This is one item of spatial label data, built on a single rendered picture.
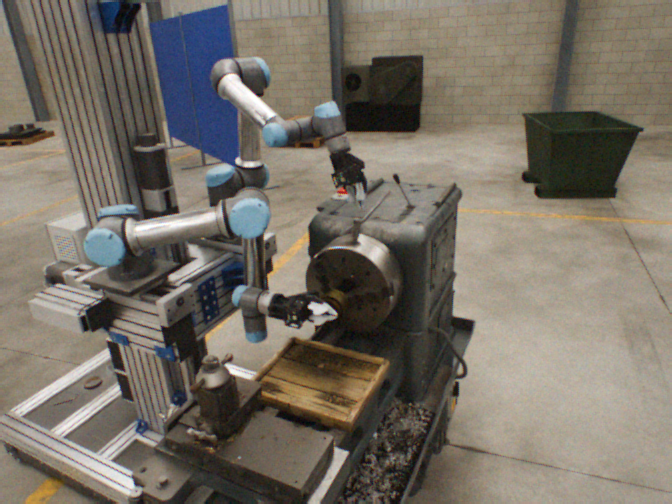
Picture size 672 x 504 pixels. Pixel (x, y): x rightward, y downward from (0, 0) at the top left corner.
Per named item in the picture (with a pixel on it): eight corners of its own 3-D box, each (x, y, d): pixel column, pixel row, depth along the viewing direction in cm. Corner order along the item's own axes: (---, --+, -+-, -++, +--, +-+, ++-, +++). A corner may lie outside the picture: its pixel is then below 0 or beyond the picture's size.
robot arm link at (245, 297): (246, 301, 164) (243, 279, 160) (273, 308, 159) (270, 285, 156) (232, 312, 158) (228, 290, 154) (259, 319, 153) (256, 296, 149)
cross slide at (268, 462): (199, 403, 135) (197, 390, 133) (336, 450, 117) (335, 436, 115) (155, 445, 121) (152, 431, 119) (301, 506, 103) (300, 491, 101)
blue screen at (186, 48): (152, 151, 954) (125, 20, 860) (191, 145, 992) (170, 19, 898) (225, 198, 632) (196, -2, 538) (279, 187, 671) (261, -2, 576)
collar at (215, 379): (211, 364, 119) (209, 354, 117) (237, 372, 115) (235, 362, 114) (189, 383, 112) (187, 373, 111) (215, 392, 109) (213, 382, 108)
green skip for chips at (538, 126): (515, 175, 674) (522, 112, 639) (586, 174, 661) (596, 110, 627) (540, 205, 552) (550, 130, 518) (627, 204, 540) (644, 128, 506)
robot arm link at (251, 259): (233, 179, 158) (240, 307, 178) (231, 188, 148) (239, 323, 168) (269, 179, 160) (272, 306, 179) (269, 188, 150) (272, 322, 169)
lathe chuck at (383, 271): (316, 305, 179) (318, 228, 165) (395, 329, 167) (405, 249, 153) (304, 316, 172) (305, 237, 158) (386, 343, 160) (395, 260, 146)
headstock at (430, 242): (364, 252, 239) (362, 176, 223) (460, 267, 219) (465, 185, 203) (306, 309, 191) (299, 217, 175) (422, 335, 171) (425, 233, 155)
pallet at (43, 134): (23, 137, 1193) (18, 121, 1177) (55, 135, 1192) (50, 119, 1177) (-8, 147, 1083) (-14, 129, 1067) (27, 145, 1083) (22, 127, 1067)
